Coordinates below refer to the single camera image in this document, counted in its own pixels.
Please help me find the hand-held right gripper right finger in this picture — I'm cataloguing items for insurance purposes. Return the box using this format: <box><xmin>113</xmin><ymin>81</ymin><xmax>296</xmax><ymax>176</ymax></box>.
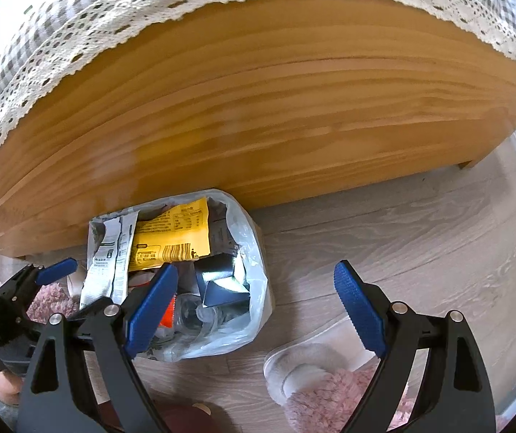
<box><xmin>334</xmin><ymin>260</ymin><xmax>498</xmax><ymax>433</ymax></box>

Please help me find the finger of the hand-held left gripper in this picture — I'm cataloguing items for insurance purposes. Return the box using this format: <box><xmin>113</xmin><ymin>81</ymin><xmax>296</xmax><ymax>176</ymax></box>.
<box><xmin>0</xmin><ymin>258</ymin><xmax>78</xmax><ymax>307</ymax></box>

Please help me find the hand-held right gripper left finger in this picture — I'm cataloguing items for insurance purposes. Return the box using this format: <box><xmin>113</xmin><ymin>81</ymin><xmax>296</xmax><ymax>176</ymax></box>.
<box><xmin>17</xmin><ymin>262</ymin><xmax>178</xmax><ymax>433</ymax></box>

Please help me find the white printed sachet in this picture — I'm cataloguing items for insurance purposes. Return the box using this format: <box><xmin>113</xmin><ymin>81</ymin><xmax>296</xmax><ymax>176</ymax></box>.
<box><xmin>114</xmin><ymin>214</ymin><xmax>139</xmax><ymax>301</ymax></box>
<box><xmin>80</xmin><ymin>216</ymin><xmax>126</xmax><ymax>312</ymax></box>

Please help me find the yellow snack bag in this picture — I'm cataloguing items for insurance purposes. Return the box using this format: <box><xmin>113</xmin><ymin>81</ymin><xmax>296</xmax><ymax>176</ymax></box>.
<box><xmin>131</xmin><ymin>196</ymin><xmax>210</xmax><ymax>272</ymax></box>

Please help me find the trash bin with plastic liner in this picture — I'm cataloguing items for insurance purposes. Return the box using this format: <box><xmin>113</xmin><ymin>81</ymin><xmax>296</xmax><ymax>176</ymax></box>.
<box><xmin>87</xmin><ymin>188</ymin><xmax>277</xmax><ymax>364</ymax></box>

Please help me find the person's left hand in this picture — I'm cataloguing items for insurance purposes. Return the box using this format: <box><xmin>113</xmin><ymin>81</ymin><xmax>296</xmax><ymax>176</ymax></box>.
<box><xmin>0</xmin><ymin>372</ymin><xmax>21</xmax><ymax>409</ymax></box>

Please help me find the pink fluffy fabric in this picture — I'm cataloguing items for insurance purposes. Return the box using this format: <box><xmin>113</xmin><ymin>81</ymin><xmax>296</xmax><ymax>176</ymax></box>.
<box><xmin>27</xmin><ymin>283</ymin><xmax>80</xmax><ymax>322</ymax></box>
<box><xmin>283</xmin><ymin>367</ymin><xmax>407</xmax><ymax>433</ymax></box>

